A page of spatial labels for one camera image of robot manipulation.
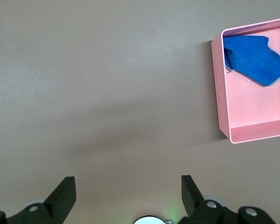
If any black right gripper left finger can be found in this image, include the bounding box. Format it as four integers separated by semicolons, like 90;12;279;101
0;176;77;224

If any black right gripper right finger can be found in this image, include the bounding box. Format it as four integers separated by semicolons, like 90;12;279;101
178;175;277;224

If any blue microfibre cloth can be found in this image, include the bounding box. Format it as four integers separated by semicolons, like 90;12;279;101
223;35;280;87

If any pink plastic bin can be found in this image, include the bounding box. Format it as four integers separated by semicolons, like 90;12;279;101
210;16;280;144

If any brown table cover mat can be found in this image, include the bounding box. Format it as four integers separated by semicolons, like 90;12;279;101
0;0;280;224

